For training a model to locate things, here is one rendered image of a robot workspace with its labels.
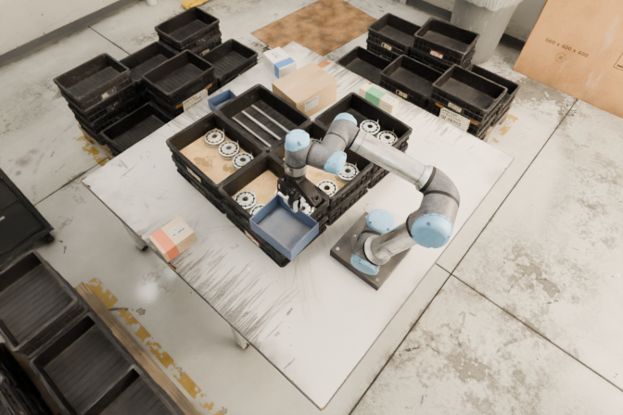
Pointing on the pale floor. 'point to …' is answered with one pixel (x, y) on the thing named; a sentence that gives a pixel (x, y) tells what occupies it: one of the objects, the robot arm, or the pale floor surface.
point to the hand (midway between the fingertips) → (298, 210)
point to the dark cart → (19, 220)
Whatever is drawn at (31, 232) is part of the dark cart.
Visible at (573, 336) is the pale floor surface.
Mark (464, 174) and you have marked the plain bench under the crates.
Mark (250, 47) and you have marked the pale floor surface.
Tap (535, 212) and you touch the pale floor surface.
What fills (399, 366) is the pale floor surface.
